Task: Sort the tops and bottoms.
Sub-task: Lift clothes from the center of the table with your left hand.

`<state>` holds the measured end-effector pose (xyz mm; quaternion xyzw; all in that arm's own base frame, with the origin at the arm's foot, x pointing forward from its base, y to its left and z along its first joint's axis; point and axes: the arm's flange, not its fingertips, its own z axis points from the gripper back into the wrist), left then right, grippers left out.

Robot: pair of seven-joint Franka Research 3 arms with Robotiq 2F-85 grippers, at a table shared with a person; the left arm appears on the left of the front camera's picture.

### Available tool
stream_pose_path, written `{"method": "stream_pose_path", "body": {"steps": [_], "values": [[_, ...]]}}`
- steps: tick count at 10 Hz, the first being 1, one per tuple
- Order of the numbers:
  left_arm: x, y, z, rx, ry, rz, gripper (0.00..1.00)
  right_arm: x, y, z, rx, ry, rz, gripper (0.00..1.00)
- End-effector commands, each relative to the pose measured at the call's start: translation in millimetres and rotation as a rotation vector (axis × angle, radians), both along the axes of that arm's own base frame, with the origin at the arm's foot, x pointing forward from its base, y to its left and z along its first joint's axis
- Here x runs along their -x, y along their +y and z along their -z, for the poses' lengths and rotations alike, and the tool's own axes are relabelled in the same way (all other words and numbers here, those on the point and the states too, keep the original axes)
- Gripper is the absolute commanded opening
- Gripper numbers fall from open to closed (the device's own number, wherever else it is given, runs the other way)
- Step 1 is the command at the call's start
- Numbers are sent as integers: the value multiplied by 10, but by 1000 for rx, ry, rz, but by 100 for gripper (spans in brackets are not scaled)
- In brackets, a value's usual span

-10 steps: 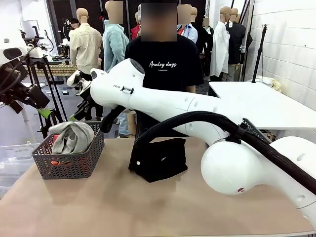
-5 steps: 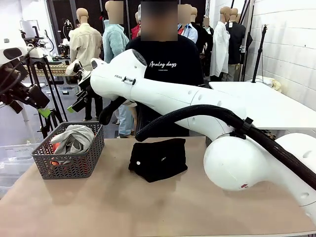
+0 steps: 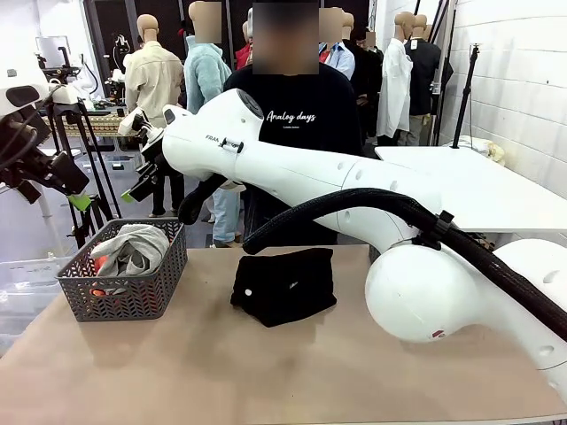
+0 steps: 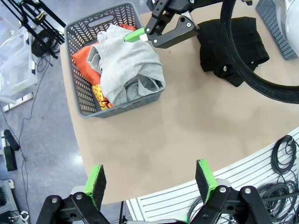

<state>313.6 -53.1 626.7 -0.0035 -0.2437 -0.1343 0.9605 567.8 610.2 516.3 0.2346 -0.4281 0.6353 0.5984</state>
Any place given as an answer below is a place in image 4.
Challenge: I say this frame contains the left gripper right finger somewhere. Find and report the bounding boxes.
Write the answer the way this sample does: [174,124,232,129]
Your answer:
[190,159,273,224]

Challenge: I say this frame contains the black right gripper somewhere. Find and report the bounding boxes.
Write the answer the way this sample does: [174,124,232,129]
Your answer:
[123,0,199,49]

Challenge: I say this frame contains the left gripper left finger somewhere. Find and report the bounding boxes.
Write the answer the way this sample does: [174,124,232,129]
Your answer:
[36,164,110,224]

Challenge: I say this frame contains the light grey top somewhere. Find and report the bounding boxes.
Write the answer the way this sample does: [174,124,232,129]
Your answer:
[86,24,166,106]

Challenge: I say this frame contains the orange top with yellow print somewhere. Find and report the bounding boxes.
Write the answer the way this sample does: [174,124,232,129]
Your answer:
[71,23,137,111]

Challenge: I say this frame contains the black shorts with button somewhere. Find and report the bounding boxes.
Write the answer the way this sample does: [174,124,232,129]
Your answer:
[196,16,271,87]

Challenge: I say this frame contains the white slatted panel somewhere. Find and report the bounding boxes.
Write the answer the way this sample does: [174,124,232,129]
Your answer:
[126,127,299,224]

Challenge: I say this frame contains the grey plastic lattice basket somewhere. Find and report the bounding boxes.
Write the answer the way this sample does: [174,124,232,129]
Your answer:
[64,1,167,119]
[255,0,299,61]

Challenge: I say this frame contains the black floor block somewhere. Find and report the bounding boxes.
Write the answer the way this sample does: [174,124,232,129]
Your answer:
[3,129,21,152]
[4,146,18,171]

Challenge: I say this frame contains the white power strip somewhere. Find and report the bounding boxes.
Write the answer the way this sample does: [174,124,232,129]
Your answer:
[1,92,34,113]

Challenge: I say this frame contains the clear plastic storage box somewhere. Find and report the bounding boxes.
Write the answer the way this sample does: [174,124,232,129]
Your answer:
[0,27,38,97]

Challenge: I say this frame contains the black cable bundle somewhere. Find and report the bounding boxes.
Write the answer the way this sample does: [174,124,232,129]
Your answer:
[186,181,299,224]

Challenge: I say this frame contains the black cable coil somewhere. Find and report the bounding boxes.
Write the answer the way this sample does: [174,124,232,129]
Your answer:
[271,134,298,175]

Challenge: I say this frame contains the thin black floor cable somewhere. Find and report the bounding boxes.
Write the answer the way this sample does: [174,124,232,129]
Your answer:
[1,56,51,224]

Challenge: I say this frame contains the black camera tripod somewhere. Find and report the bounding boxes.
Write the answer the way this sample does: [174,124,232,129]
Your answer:
[0,0,67,59]

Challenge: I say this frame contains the black right arm cable sleeve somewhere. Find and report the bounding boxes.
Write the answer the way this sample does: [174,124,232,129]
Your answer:
[219,0,299,105]

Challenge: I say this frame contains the black coiled cable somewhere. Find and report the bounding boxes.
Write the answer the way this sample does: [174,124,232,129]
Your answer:
[31,29,57,57]

